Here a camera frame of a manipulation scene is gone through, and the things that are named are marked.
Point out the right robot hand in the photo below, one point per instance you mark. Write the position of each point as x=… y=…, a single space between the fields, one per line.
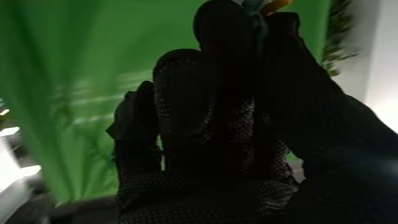
x=237 y=150

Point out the green plant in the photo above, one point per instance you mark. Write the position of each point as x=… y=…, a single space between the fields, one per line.
x=337 y=43

